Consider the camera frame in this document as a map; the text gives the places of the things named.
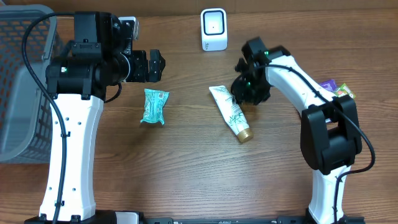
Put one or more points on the mint green wipes pack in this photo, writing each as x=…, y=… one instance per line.
x=155, y=101

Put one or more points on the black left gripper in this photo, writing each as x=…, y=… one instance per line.
x=137, y=66

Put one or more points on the white barcode scanner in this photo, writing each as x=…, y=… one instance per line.
x=214, y=29

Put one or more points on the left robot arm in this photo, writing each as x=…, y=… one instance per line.
x=100, y=55

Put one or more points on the grey plastic basket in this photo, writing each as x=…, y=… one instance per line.
x=26, y=120

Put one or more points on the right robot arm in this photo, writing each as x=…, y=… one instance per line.
x=329, y=140

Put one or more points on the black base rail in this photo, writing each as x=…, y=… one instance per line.
x=248, y=220

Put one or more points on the white bamboo conditioner tube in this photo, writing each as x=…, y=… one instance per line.
x=231, y=113

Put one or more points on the purple Carefree liner pack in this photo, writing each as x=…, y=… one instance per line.
x=329, y=85

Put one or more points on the green snack packet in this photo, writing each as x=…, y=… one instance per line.
x=344, y=90

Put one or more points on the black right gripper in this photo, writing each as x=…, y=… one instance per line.
x=240, y=94

